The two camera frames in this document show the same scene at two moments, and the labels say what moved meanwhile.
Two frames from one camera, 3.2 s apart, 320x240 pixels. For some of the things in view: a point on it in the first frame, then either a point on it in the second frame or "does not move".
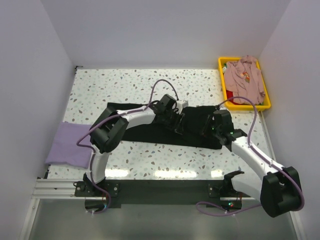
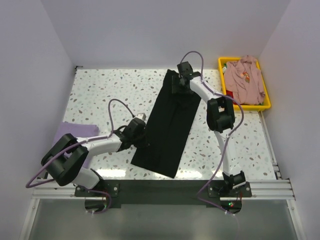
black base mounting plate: [108, 193] does not move
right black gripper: [205, 124] -> [176, 86]
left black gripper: [177, 126] -> [145, 143]
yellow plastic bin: [267, 103] does not move
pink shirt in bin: [244, 78] does not move
